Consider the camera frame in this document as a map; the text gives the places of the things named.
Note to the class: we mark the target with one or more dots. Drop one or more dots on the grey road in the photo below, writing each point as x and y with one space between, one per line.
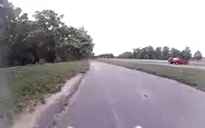
203 66

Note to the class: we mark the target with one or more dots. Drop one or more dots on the grey asphalt path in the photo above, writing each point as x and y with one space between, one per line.
123 100

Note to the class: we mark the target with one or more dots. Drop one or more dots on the grass strip beside road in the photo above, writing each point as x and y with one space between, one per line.
183 74

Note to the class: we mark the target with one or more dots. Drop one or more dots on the grass verge beside trees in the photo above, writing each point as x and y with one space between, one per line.
40 80

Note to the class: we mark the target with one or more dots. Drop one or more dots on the distant row of trees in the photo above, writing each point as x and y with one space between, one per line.
163 53

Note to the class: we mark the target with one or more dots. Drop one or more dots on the sandy dirt strip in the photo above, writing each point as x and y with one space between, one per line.
46 106

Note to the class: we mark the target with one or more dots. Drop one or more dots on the red car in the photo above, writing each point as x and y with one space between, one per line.
179 61

